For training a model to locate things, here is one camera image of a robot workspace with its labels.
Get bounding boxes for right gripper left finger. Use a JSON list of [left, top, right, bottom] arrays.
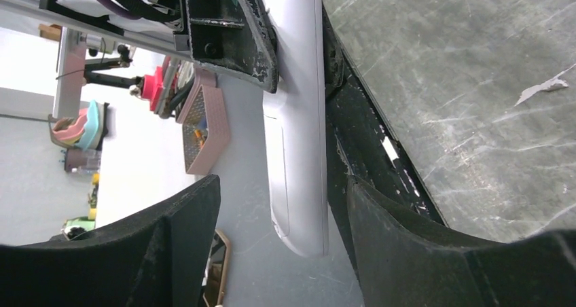
[[1, 175, 221, 306]]

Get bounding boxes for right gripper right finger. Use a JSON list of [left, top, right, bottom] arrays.
[[347, 176, 575, 306]]

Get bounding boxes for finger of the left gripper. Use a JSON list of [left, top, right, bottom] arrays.
[[181, 0, 279, 93], [321, 4, 344, 99]]

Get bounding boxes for white remote control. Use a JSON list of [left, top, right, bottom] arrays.
[[263, 0, 329, 257]]

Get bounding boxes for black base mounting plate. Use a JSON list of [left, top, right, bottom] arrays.
[[326, 50, 445, 270]]

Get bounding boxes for pink perforated basket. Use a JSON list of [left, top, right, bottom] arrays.
[[177, 67, 230, 176]]

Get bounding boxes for stacked pastel bowls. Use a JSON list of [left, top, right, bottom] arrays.
[[48, 101, 109, 151]]

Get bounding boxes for aluminium rail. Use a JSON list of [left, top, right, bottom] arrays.
[[1, 0, 191, 61]]

